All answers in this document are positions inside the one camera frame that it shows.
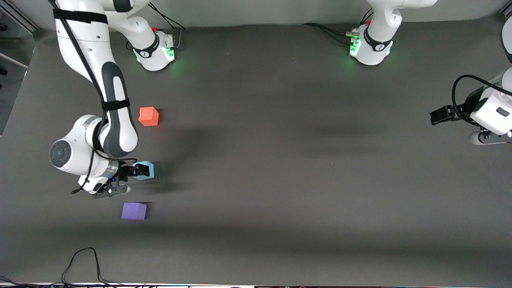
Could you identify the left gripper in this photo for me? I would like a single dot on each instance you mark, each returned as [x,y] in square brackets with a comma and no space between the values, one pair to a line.
[467,107]

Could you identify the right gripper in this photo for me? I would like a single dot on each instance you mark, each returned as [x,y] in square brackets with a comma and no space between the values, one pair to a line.
[123,172]

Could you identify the light blue foam block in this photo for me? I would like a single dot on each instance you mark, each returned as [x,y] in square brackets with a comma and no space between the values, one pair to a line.
[152,171]

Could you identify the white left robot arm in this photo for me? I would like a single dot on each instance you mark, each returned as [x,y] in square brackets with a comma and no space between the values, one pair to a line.
[380,36]

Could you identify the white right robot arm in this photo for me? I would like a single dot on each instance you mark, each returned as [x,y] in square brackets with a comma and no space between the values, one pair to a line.
[80,40]

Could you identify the purple foam block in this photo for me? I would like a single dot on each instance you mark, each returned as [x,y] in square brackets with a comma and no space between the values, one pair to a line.
[134,211]

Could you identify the orange foam block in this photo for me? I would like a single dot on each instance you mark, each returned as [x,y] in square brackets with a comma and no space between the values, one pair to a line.
[148,116]

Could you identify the dark grey table mat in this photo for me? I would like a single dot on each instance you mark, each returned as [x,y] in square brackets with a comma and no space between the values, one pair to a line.
[280,180]

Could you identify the beige rod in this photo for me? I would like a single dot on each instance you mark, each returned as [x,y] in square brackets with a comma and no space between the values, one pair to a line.
[14,60]

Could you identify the metal frame rail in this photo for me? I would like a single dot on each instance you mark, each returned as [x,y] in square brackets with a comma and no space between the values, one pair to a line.
[504,10]
[20,18]

